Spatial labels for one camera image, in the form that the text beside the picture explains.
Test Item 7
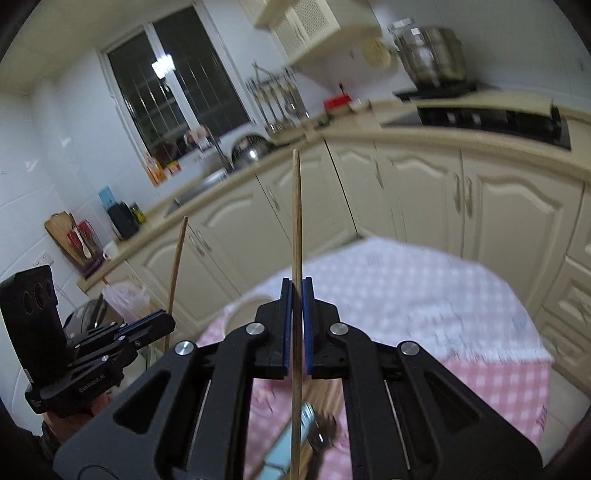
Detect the dark metal spoon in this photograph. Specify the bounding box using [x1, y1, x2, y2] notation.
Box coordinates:
[305, 414, 338, 480]

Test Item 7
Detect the round cream steamer tray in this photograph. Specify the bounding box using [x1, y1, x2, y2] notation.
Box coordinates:
[361, 38, 393, 69]

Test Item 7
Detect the steel steamer pot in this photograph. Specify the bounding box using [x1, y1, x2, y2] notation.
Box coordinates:
[389, 18, 468, 88]

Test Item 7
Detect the faucet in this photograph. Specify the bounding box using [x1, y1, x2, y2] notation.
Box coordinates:
[183, 125, 235, 173]

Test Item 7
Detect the person left hand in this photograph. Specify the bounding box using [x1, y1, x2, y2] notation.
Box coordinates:
[41, 392, 112, 459]

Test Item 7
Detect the steel sink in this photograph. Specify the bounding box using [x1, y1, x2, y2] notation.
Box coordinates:
[164, 170, 229, 217]

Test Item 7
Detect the orange bottle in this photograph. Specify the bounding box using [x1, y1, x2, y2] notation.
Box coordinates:
[144, 153, 167, 186]

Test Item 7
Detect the brown rice cooker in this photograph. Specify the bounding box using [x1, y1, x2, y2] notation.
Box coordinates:
[63, 297, 123, 339]

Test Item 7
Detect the white mug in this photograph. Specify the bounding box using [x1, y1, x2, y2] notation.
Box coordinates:
[102, 241, 119, 261]

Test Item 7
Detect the pink checkered tablecloth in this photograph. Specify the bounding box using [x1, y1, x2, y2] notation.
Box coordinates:
[197, 237, 553, 479]

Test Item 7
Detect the window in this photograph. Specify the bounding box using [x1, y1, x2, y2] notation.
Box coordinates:
[106, 6, 250, 167]

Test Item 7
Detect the wooden cutting board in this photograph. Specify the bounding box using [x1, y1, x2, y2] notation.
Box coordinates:
[44, 211, 90, 273]

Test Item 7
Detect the hanging utensil rack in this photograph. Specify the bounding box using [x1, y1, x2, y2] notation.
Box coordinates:
[245, 62, 310, 135]

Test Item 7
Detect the red box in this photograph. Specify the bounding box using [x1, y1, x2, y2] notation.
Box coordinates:
[324, 94, 352, 116]

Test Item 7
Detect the black electric kettle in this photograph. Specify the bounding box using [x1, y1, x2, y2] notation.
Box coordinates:
[107, 202, 139, 240]

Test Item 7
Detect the black gas stove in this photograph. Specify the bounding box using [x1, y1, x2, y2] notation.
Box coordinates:
[383, 90, 571, 150]

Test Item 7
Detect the light blue knife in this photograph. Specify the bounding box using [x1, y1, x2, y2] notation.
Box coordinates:
[259, 402, 315, 479]

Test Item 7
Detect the plastic bag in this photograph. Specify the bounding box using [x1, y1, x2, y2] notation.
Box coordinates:
[102, 280, 150, 324]

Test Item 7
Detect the wooden chopstick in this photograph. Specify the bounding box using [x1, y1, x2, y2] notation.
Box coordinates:
[290, 149, 303, 480]
[163, 215, 189, 354]

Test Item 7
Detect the red utensil holder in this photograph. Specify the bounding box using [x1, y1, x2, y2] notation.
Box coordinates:
[67, 220, 101, 263]

